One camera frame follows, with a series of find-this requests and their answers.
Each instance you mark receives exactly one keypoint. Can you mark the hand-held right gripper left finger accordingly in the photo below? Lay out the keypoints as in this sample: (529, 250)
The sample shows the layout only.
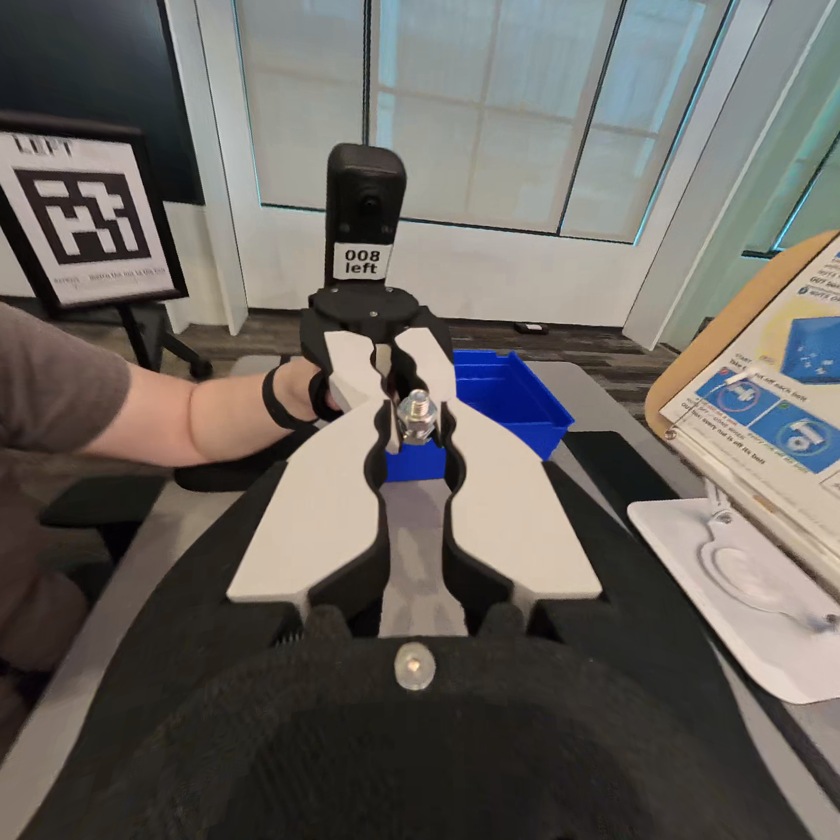
(315, 518)

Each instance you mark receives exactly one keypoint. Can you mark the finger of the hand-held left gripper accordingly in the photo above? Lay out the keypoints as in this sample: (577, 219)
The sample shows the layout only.
(351, 367)
(426, 361)

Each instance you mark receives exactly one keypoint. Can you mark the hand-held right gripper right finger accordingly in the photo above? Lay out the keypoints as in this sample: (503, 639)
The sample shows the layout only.
(525, 518)

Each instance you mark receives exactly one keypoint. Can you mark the short steel bolt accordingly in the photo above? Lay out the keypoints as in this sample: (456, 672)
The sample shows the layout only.
(418, 397)

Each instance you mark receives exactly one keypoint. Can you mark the small metal part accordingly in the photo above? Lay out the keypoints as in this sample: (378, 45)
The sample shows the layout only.
(417, 425)

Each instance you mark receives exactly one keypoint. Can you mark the blue plastic bin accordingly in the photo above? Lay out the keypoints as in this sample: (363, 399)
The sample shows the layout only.
(512, 400)

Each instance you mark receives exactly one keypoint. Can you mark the person's left forearm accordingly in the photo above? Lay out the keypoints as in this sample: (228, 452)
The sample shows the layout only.
(197, 420)

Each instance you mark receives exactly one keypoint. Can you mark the person's left hand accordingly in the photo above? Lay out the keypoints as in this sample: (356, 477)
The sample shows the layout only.
(298, 387)

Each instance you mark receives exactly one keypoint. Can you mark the black power strip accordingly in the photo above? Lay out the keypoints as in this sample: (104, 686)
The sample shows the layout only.
(531, 327)

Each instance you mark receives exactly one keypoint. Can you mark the large grid window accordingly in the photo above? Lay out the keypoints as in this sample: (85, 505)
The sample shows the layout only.
(492, 111)

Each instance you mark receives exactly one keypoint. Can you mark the white stand base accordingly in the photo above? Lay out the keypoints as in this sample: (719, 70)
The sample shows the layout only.
(709, 590)

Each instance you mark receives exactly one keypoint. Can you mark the laminated instruction sheet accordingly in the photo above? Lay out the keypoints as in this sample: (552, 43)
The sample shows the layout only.
(754, 407)

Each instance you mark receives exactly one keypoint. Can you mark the wooden display board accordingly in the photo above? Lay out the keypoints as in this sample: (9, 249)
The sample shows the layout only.
(715, 328)

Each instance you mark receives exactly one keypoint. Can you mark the framed marker sign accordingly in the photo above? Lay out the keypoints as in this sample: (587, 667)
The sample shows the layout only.
(92, 216)

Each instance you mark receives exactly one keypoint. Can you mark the person's torso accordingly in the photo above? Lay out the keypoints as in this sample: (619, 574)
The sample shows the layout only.
(52, 380)

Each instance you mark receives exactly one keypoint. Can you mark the black television screen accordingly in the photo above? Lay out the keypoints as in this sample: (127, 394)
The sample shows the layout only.
(85, 65)

